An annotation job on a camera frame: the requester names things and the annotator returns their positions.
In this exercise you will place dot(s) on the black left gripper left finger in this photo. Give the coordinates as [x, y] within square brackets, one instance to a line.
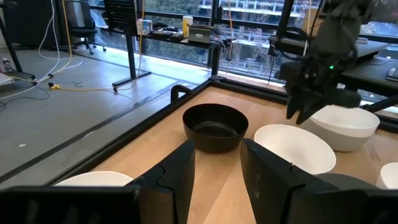
[174, 174]

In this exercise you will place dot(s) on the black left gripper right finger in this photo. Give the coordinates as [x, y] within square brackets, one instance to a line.
[267, 180]

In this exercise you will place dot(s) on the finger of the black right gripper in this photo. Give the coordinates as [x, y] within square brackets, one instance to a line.
[306, 112]
[293, 105]

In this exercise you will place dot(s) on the large white bowl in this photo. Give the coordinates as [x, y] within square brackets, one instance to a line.
[295, 149]

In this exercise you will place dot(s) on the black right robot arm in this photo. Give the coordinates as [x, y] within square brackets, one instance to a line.
[342, 28]

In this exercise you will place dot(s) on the black workstation desk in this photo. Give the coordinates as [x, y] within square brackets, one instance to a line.
[367, 77]

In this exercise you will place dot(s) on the white and grey two-tone bowl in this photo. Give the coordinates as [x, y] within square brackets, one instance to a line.
[342, 133]

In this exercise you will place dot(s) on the black bowl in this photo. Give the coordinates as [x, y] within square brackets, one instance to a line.
[214, 138]

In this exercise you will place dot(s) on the black desk top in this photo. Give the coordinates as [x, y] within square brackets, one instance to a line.
[373, 46]

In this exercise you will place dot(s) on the cardboard box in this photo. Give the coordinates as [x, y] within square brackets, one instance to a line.
[311, 21]

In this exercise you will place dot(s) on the black keyboard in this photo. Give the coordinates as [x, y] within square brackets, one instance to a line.
[392, 74]

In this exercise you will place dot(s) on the grey metal box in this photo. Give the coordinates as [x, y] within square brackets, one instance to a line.
[199, 34]

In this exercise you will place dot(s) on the black desk with T-foot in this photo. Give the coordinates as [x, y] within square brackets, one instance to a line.
[131, 56]

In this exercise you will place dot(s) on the yellow canister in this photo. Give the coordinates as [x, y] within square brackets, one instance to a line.
[187, 26]

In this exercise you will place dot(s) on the white container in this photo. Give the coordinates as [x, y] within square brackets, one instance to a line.
[144, 27]

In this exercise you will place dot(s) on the black pegboard panel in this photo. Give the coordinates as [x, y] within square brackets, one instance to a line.
[121, 14]

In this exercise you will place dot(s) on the black stand leg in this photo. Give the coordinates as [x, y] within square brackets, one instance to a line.
[23, 75]

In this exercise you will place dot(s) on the black office chair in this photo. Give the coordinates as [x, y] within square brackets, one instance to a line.
[81, 18]

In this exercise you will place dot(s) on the black cabinet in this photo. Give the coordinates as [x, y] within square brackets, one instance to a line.
[28, 21]

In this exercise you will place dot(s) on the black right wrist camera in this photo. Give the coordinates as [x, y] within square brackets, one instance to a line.
[292, 71]

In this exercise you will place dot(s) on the black frame bracket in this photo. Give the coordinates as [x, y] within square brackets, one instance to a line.
[173, 93]

